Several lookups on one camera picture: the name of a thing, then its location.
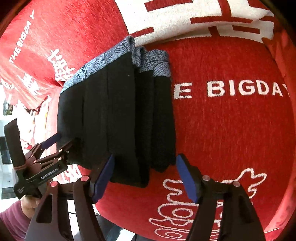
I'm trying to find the black pants with patterned waistband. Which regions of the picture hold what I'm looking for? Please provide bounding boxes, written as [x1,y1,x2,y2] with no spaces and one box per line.
[57,36,176,188]

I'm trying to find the maroon sleeve forearm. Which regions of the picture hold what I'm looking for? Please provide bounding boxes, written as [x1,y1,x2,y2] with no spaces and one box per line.
[1,201,31,240]

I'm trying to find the operator left hand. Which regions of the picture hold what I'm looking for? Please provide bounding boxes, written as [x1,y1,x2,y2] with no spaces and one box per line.
[21,195,41,219]

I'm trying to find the operator legs in jeans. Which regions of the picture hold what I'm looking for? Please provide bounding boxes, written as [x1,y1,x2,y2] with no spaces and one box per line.
[96,215,123,241]

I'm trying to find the red printed sofa cover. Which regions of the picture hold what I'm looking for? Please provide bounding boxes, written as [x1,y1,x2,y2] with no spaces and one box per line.
[1,1,295,240]

